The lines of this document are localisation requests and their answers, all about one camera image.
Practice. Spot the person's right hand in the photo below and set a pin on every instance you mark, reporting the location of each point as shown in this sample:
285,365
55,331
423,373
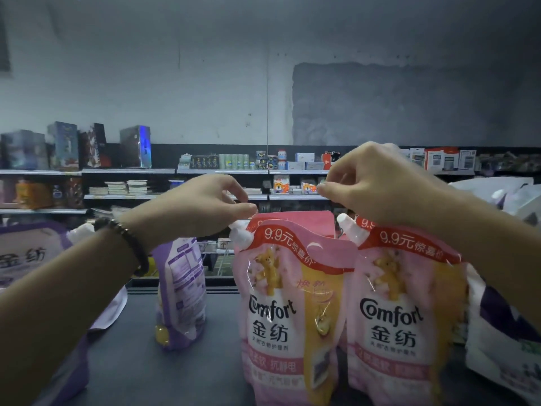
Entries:
380,186

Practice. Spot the person's left hand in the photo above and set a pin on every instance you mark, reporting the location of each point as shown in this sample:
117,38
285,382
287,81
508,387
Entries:
199,207

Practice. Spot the grey metal shelf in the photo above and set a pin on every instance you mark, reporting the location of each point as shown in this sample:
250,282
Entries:
169,368

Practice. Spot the white purple detergent pouches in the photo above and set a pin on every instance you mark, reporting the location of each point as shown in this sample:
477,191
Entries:
503,351

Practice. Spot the person's right forearm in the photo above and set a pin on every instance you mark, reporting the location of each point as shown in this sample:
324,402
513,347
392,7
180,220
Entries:
490,241

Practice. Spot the person's left forearm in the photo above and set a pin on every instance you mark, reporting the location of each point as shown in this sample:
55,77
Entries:
51,317

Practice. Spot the dark background shelf unit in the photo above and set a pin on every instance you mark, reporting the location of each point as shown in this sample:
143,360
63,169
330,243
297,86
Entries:
177,156

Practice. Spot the row of small toiletry boxes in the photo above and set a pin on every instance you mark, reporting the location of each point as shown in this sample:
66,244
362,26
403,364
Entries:
439,158

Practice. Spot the stacks of folded white packs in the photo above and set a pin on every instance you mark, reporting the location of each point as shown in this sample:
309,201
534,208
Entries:
118,187

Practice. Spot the row of small bottles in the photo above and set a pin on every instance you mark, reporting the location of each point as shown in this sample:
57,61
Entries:
283,186

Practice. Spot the row of boxed goods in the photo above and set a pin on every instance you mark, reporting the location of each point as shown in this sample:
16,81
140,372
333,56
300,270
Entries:
63,148

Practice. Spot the row of colourful boxes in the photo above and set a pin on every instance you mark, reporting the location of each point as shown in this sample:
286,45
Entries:
34,194

